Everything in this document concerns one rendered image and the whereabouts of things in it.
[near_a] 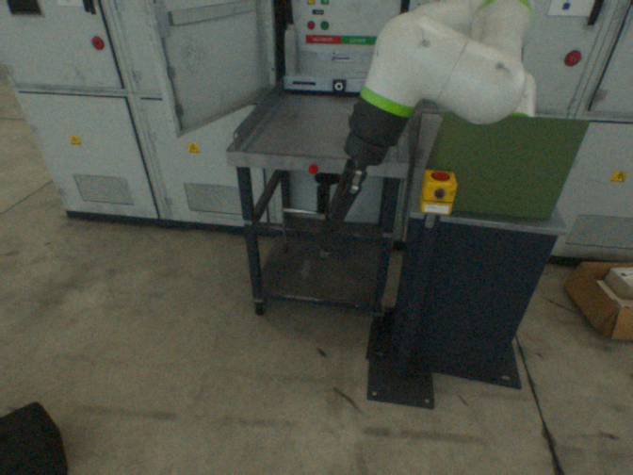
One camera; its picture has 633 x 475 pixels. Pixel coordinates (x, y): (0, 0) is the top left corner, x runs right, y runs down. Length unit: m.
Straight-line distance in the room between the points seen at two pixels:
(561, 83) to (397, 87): 1.46
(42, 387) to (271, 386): 0.91
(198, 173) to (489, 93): 1.88
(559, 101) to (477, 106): 1.44
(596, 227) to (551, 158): 1.24
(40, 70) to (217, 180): 1.01
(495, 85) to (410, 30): 0.14
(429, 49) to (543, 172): 0.72
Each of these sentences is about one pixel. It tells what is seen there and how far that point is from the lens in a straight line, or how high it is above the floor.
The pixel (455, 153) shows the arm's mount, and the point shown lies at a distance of 1.20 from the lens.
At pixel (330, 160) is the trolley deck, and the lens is 1.34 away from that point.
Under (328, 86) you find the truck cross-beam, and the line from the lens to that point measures 2.00.
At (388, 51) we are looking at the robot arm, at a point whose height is 1.28.
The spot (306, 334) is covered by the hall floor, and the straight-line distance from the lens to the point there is 1.83.
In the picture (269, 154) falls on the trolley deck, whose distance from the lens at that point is 1.37.
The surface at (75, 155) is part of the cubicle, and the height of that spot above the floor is 0.45.
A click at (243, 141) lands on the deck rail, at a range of 1.47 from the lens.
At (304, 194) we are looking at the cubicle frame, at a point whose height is 0.31.
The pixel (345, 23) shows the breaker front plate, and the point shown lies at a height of 1.15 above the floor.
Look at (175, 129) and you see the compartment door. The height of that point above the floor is 0.87.
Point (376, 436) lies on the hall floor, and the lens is 1.59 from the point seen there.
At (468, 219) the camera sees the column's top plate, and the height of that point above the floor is 0.75.
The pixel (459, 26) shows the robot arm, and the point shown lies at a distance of 1.06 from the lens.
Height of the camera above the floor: 1.39
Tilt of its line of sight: 36 degrees down
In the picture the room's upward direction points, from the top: straight up
